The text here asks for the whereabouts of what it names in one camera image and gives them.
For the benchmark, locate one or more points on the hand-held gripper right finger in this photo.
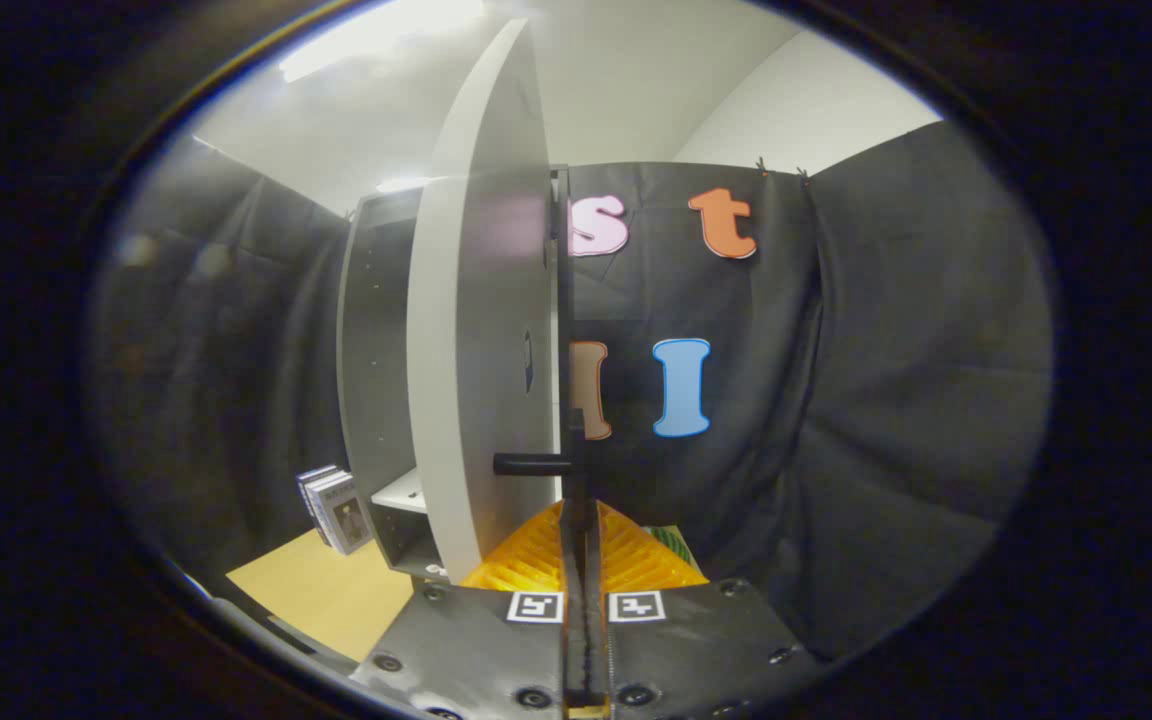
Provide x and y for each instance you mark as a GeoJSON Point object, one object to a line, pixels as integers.
{"type": "Point", "coordinates": [686, 650]}

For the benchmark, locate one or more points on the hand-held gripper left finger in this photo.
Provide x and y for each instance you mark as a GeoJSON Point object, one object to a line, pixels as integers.
{"type": "Point", "coordinates": [496, 650]}

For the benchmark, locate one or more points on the white shoe cabinet door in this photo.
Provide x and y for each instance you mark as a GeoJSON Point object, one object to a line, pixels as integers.
{"type": "Point", "coordinates": [486, 300]}

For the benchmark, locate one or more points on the green striped object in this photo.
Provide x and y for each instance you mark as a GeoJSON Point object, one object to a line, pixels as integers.
{"type": "Point", "coordinates": [674, 542]}

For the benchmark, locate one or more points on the grey portrait cover book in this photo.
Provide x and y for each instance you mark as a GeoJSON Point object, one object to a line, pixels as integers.
{"type": "Point", "coordinates": [348, 518]}

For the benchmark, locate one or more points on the blue white book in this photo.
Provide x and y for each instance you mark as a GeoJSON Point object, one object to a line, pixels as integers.
{"type": "Point", "coordinates": [303, 487]}
{"type": "Point", "coordinates": [317, 497]}

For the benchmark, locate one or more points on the black backdrop cloth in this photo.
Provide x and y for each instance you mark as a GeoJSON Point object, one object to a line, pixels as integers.
{"type": "Point", "coordinates": [886, 400]}

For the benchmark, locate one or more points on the ceiling light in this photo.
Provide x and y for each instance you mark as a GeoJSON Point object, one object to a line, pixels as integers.
{"type": "Point", "coordinates": [376, 35]}
{"type": "Point", "coordinates": [404, 185]}

